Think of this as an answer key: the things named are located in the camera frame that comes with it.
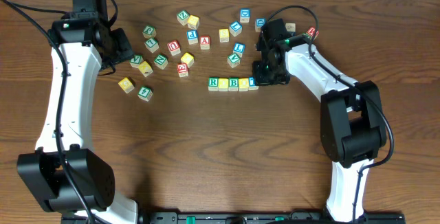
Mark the yellow block middle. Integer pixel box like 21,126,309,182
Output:
181,52,195,68

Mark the blue P block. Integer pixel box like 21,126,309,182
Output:
186,30,199,45

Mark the yellow S block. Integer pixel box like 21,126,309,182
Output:
219,28,230,43

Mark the yellow block far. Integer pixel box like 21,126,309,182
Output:
187,15,200,30

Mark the blue D block near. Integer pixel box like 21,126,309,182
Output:
255,18,266,32

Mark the yellow O block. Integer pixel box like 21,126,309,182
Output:
239,78,250,91
218,78,229,91

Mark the red A block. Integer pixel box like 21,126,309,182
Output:
199,36,210,49

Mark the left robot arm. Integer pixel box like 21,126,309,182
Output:
17,0,144,223

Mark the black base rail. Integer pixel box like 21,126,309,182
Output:
139,210,406,224

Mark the green Z block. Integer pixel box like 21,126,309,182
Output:
177,10,190,25

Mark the blue X block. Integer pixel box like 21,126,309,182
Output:
285,23,296,32

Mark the red E block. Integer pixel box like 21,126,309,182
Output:
177,63,189,78

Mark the green V block centre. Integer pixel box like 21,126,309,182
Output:
227,53,241,68

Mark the green N block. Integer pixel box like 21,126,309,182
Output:
154,54,168,69

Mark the blue L block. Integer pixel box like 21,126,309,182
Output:
229,21,243,36

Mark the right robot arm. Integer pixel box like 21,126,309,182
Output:
252,19,386,223

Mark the yellow C block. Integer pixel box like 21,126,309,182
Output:
118,77,135,93

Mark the blue D block far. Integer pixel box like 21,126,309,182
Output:
239,8,250,23

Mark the yellow X block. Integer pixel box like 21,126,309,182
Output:
138,61,153,77

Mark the blue d block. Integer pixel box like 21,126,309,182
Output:
255,18,266,32
239,8,250,23

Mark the blue T block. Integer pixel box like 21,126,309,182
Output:
248,77,259,91

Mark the green block far left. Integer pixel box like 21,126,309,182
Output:
142,25,157,39

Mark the green R block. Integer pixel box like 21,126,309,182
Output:
208,77,219,91

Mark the green V block left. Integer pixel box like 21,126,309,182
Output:
129,54,144,68

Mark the green 7 block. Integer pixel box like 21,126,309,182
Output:
144,38,160,53

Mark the red M block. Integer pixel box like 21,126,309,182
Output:
306,27,319,38

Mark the green B block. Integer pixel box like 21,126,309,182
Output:
228,78,239,91

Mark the green 4 block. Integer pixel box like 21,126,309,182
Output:
137,87,153,102

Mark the red U block left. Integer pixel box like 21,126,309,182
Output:
167,40,181,56

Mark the green v block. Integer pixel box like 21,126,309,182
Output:
227,53,241,68
129,54,144,68

